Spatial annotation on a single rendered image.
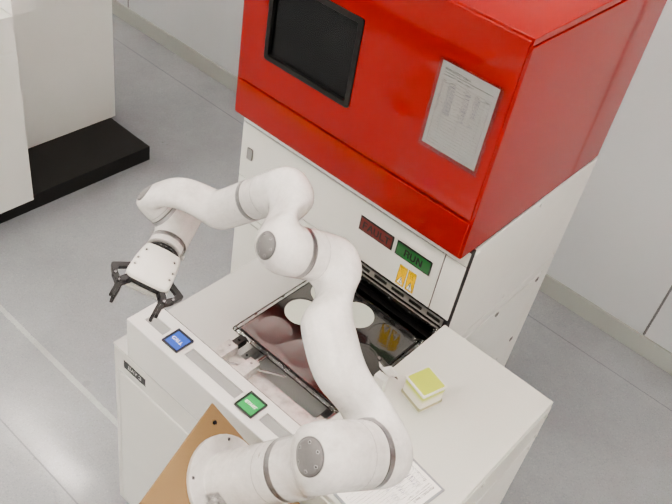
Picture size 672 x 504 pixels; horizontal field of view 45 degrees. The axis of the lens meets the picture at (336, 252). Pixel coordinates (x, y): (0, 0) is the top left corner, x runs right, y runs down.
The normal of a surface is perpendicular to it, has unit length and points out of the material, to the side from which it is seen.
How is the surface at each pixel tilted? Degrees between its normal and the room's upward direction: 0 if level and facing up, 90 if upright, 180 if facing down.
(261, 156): 90
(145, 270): 22
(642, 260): 90
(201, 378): 0
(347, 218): 90
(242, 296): 0
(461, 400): 0
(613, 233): 90
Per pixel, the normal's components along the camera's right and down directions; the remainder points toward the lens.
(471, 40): -0.66, 0.42
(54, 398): 0.15, -0.74
